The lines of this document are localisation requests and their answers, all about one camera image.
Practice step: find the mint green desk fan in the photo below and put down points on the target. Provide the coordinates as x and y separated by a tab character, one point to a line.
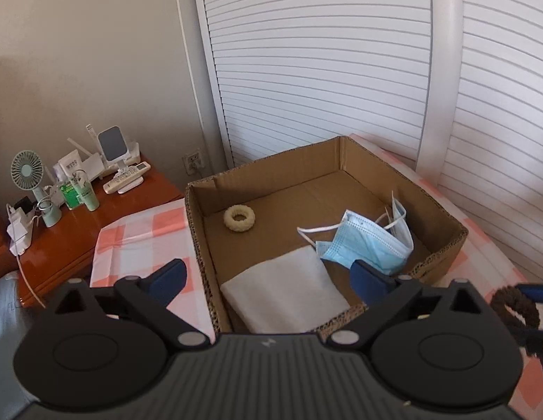
28	170

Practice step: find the white power strip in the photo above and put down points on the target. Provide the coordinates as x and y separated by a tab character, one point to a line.
21	240

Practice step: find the white wall socket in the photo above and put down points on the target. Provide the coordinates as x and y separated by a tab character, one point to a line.
193	159

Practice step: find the white phone stand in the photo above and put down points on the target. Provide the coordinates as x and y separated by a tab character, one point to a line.
110	142

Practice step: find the brown cardboard box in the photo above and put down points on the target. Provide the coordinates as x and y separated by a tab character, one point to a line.
271	223

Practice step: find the white router with antennas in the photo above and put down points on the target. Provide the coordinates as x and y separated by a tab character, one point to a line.
94	166

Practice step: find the green clear bottle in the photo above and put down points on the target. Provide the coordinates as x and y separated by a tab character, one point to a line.
69	194

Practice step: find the white wall conduit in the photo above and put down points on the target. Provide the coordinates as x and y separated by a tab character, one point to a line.
188	52

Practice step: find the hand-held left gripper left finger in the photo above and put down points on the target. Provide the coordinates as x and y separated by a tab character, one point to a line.
168	278

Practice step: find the white cosmetic tube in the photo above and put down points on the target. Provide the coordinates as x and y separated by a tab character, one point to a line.
70	164

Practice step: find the blue face mask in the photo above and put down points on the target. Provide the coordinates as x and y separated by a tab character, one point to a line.
401	223
363	245

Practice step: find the grey blue bed sheet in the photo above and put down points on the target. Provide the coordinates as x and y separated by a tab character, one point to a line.
4	315

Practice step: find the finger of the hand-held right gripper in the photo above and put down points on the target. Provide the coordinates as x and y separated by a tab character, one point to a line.
533	339
536	291

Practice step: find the white charger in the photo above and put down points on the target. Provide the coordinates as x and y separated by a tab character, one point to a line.
15	223

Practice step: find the orange wooden nightstand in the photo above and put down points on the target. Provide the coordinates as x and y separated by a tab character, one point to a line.
122	214

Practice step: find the green tube bottle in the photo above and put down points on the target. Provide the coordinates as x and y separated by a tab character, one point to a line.
90	196

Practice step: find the white curved pole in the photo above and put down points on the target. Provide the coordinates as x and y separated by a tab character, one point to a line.
442	52

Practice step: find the white folded cloth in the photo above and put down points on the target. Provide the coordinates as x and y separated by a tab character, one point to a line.
289	293

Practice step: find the pink checked bed sheet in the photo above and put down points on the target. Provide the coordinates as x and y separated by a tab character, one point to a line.
135	245

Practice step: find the white louvered wardrobe door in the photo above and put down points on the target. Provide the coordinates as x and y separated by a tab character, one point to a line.
319	52
503	118

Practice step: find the white remote control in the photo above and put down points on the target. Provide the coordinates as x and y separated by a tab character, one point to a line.
132	184
127	175

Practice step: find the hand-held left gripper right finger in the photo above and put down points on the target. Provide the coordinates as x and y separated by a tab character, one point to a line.
367	282

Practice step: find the dark brown scrunchie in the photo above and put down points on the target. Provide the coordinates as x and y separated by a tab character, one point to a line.
503	299

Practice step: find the black charger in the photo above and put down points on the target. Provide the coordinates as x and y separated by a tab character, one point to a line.
22	205

